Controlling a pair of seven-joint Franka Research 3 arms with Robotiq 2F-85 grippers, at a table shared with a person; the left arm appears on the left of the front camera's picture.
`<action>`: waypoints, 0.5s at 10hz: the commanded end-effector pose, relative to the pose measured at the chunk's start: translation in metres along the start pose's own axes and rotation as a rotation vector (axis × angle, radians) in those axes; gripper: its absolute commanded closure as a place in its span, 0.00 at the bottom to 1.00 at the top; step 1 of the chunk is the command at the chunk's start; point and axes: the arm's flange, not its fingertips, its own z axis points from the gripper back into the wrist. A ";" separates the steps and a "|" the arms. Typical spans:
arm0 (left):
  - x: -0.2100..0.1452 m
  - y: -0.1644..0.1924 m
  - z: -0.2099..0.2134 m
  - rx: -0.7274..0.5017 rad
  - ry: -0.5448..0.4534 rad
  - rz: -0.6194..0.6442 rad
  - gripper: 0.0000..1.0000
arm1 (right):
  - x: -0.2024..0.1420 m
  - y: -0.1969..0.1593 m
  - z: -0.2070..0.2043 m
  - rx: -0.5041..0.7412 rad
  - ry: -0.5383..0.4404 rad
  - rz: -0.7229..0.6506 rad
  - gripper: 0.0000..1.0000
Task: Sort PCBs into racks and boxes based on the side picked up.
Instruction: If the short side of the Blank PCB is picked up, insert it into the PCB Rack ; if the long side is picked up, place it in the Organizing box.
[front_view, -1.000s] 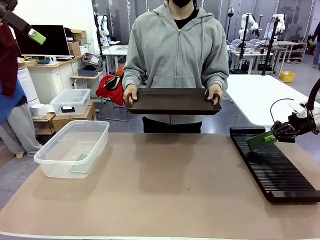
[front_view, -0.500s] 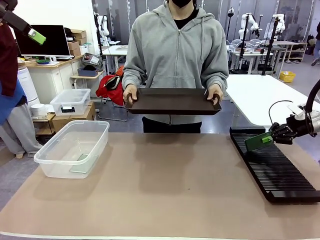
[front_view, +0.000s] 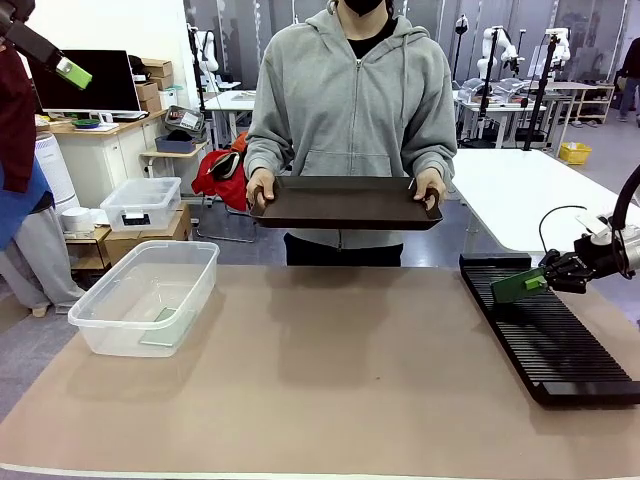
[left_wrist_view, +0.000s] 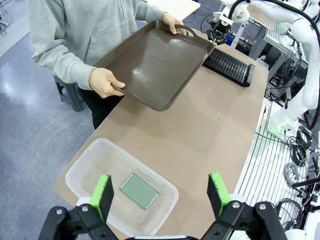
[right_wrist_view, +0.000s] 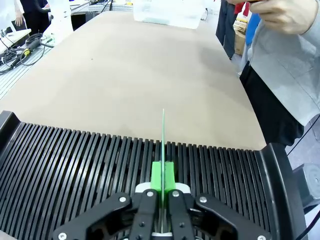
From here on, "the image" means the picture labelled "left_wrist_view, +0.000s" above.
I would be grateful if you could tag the slatted aluminium base platform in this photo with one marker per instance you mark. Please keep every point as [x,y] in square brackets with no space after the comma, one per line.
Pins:
[270,162]

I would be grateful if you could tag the person's right hand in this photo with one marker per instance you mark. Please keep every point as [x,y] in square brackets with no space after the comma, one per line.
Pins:
[103,82]

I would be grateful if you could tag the clear plastic box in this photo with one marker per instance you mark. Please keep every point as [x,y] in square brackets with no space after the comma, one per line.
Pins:
[100,160]

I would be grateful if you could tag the person in grey hoodie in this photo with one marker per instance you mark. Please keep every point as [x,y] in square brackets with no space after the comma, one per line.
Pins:
[87,25]

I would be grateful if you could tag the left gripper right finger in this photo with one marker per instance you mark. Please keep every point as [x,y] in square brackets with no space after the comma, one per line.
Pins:
[250,222]

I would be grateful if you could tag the aluminium frame cart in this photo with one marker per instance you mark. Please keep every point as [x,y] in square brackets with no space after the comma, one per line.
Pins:
[275,57]

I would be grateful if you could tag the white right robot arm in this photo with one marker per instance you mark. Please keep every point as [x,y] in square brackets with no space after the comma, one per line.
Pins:
[310,82]

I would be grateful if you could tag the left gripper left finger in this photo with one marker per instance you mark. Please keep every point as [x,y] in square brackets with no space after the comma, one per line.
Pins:
[72,225]

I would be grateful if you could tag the black slotted PCB rack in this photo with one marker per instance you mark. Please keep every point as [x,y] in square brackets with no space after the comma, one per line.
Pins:
[230,66]

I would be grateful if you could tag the grey plastic stool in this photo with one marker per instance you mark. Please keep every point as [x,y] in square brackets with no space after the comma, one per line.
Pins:
[67,93]

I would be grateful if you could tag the thin yellow-tipped pen tool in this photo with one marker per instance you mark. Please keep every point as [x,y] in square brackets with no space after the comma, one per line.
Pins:
[263,117]

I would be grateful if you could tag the person's left forearm grey sleeve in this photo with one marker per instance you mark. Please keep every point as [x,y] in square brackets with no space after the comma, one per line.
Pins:
[150,11]

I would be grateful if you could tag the large white table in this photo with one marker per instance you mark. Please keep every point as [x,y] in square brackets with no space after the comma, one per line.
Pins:
[172,7]

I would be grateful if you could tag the person's right forearm grey sleeve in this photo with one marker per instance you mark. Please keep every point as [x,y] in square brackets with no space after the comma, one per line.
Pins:
[70,70]

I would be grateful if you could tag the green perforated PCB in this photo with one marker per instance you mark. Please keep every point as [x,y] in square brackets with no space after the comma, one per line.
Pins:
[138,191]

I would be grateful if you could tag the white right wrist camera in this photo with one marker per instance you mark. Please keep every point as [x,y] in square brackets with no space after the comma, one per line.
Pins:
[226,20]

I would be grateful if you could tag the dark brown plastic tray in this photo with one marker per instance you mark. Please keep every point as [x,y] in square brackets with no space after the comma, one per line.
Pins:
[155,67]

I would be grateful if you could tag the person's left hand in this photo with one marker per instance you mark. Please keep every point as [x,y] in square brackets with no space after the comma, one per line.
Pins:
[173,21]

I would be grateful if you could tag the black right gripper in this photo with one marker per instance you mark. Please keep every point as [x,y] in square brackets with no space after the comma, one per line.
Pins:
[220,29]

